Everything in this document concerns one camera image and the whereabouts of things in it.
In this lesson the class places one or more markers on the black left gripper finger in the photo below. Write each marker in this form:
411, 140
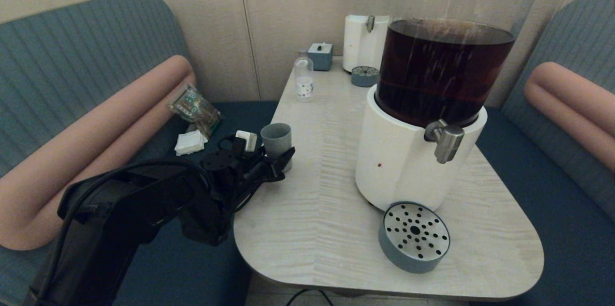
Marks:
283, 158

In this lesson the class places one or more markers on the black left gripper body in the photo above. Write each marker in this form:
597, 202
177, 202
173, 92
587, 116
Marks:
254, 169

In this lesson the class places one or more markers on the grey-blue plastic cup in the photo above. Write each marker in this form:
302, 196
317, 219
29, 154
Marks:
278, 140

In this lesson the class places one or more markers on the large steel dispenser tap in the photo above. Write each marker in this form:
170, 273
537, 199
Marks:
448, 145

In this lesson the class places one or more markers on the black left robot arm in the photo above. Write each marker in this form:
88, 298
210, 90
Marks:
120, 219

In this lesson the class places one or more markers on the white folded napkin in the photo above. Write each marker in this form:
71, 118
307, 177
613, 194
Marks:
190, 142

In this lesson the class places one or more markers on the small clear bottle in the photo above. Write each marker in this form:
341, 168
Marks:
304, 84

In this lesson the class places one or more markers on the green snack packet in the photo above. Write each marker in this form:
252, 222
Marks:
195, 110

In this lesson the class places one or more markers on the small grey-blue box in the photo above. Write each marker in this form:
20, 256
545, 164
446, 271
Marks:
320, 58

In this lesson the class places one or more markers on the small round perforated drip tray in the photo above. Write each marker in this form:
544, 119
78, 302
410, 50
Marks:
364, 79

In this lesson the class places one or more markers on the small clear dispenser white base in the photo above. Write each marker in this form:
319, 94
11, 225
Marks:
362, 44

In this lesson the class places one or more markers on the dark blue seat cushion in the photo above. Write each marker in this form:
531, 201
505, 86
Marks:
567, 248
158, 272

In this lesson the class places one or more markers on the large round perforated drip tray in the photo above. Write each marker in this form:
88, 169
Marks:
408, 258

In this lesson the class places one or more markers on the small steel dispenser tap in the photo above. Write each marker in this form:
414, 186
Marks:
370, 23

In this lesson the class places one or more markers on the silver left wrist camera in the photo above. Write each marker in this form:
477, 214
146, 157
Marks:
247, 141

